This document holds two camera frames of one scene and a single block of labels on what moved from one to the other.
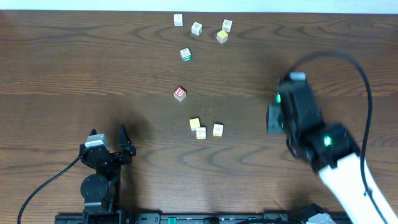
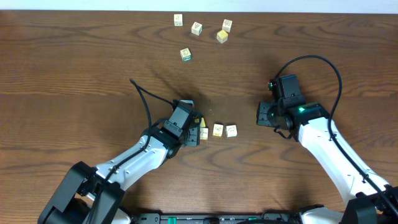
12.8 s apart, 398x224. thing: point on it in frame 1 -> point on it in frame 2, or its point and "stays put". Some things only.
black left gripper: x=111 y=156 -> x=193 y=137
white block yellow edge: x=201 y=132 stays put
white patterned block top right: x=227 y=25 stays put
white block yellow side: x=217 y=130 stays put
